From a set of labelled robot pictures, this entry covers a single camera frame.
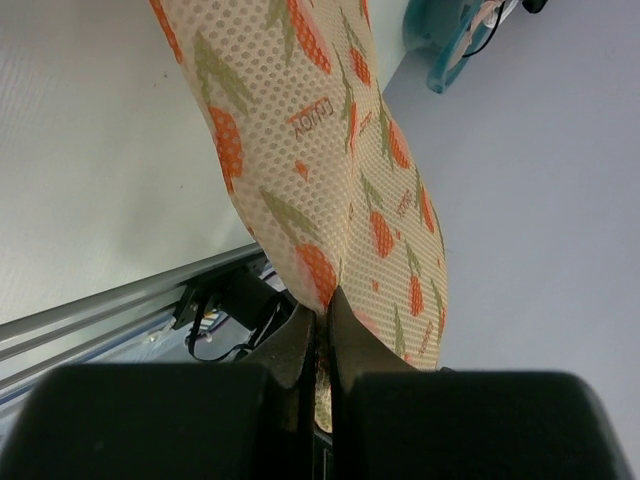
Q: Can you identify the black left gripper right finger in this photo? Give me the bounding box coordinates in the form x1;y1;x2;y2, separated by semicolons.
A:
327;291;632;479

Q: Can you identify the aluminium front table rail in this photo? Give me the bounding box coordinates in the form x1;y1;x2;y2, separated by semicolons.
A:
1;244;263;402

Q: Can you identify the peach tulip mesh laundry bag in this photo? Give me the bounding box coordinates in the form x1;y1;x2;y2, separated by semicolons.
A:
148;0;447;435

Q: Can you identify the teal plastic basket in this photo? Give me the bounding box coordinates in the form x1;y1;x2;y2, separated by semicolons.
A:
403;0;507;94

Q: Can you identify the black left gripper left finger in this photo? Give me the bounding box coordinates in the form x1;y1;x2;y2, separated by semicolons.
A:
10;306;316;479

